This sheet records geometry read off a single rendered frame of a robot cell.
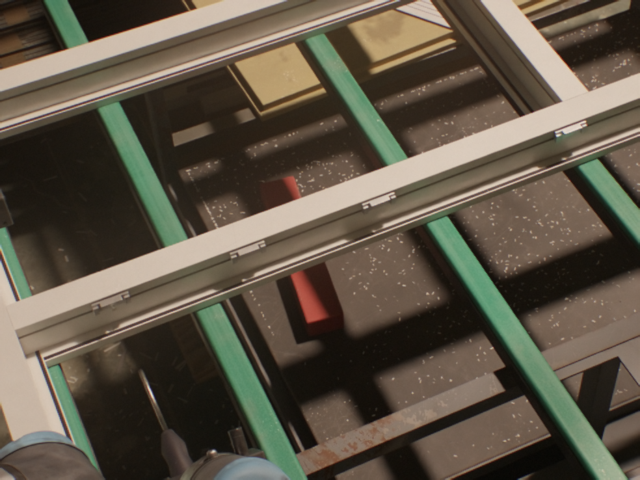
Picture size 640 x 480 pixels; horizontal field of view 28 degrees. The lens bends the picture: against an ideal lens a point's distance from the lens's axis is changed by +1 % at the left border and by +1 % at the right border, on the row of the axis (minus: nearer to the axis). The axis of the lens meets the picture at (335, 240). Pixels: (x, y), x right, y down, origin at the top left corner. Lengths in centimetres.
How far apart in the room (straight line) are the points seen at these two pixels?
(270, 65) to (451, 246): 71
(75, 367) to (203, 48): 97
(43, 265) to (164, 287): 127
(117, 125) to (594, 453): 85
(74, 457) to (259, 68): 121
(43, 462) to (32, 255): 174
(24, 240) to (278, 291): 105
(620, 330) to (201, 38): 76
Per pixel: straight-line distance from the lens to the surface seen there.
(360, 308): 202
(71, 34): 210
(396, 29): 238
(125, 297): 165
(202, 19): 198
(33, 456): 124
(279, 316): 202
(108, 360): 273
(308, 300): 198
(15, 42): 294
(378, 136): 188
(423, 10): 241
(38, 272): 291
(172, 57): 198
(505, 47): 196
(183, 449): 151
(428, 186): 175
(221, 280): 170
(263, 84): 229
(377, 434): 162
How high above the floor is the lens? 222
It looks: 51 degrees down
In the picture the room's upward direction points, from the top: 3 degrees counter-clockwise
